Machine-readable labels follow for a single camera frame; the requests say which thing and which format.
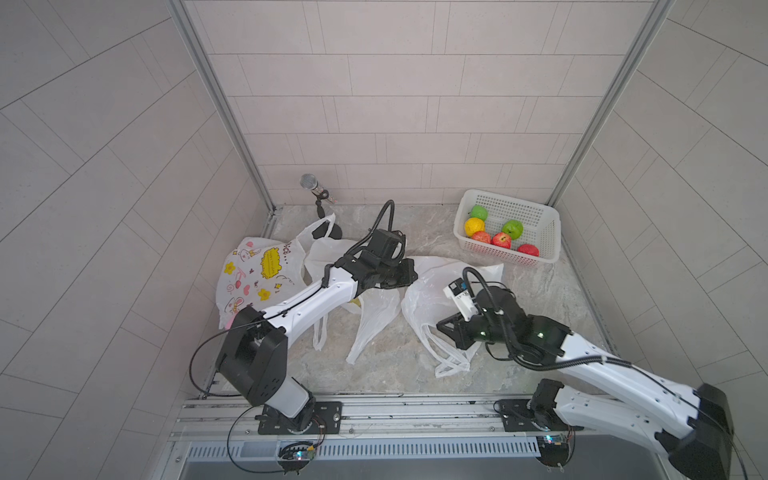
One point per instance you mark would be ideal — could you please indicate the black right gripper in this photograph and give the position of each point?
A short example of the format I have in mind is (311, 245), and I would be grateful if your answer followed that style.
(458, 331)

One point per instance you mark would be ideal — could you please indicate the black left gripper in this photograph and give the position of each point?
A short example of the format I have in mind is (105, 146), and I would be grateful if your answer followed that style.
(405, 279)

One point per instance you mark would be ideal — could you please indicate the white translucent plastic bag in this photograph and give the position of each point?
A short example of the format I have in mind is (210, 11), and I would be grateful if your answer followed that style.
(377, 308)

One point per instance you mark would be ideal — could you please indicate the yellow apple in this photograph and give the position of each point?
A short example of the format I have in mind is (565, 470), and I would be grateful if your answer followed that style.
(473, 226)

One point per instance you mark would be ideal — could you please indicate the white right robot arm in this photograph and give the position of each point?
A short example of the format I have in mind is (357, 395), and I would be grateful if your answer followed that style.
(691, 426)

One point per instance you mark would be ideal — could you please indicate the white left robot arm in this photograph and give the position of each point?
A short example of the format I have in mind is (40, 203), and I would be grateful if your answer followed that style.
(253, 357)

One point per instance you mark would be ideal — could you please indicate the red apple in basket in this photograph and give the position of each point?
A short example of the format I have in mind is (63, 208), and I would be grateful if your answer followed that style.
(529, 249)

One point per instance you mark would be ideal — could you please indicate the red apple with highlight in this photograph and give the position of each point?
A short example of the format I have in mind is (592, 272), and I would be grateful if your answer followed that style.
(502, 240)

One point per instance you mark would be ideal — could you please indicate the green apple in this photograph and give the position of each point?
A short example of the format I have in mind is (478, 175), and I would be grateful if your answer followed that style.
(514, 228)
(479, 212)

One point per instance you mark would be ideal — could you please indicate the cartoon printed plastic bag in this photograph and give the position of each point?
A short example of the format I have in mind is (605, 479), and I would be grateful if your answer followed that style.
(262, 272)

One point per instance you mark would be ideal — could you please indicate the white perforated plastic basket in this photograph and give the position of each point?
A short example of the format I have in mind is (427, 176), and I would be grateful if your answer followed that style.
(542, 227)

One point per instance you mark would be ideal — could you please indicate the silver microphone on black stand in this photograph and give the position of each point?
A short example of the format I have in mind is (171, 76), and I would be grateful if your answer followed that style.
(321, 194)

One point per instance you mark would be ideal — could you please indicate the left green circuit board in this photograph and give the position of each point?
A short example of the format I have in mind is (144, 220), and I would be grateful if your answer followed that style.
(302, 451)

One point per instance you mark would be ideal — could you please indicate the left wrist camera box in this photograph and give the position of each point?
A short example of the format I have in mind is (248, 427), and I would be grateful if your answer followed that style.
(386, 246)

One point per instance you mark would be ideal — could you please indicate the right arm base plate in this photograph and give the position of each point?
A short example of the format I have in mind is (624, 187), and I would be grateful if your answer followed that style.
(536, 413)

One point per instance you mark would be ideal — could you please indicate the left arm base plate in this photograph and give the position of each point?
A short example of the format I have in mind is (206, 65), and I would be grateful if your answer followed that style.
(317, 417)

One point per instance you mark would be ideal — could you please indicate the aluminium mounting rail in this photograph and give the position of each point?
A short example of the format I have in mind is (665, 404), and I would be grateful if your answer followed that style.
(362, 416)

